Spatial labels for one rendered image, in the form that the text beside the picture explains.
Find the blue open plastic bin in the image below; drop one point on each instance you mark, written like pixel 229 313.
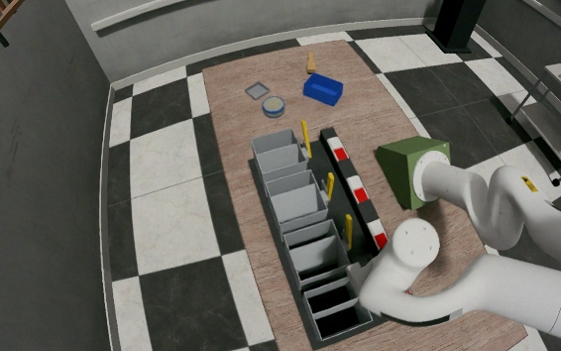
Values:
pixel 323 89

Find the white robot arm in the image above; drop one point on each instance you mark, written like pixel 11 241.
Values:
pixel 522 291

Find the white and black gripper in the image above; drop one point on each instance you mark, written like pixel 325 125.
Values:
pixel 371 260

